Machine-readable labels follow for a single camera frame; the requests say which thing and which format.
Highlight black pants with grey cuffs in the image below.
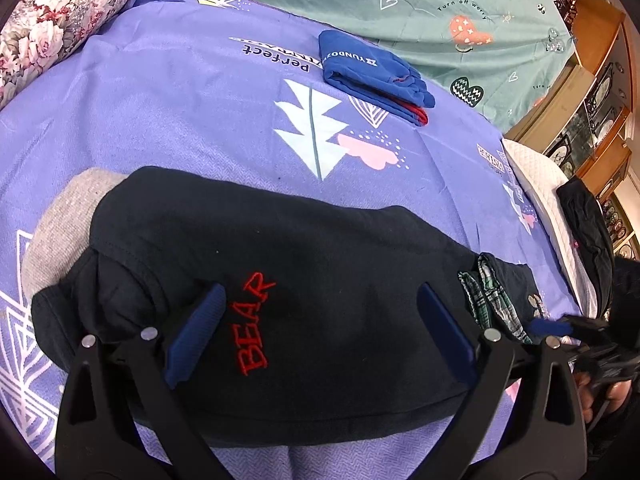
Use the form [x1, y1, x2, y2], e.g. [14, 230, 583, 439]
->
[22, 167, 536, 446]

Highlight person's right hand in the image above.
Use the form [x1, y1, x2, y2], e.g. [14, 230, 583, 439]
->
[573, 372, 631, 424]

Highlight black cloth on pillow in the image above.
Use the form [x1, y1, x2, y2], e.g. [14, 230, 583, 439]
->
[555, 177, 614, 316]

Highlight white quilted pillow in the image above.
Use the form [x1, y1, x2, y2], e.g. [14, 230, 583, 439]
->
[502, 139, 598, 318]

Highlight wooden headboard shelf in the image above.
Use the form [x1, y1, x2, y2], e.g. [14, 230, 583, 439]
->
[506, 0, 639, 258]

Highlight folded red garment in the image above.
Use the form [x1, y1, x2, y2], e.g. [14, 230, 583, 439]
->
[400, 103, 428, 127]

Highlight teal heart print quilt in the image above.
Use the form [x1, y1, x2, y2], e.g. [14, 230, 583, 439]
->
[254, 0, 575, 132]

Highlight folded blue pants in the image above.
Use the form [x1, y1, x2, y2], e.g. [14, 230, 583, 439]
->
[319, 30, 435, 119]

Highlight purple printed bed sheet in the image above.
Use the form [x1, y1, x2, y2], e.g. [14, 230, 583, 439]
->
[1, 0, 579, 464]

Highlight floral bolster pillow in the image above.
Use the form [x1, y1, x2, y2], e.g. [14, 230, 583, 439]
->
[1, 0, 128, 106]

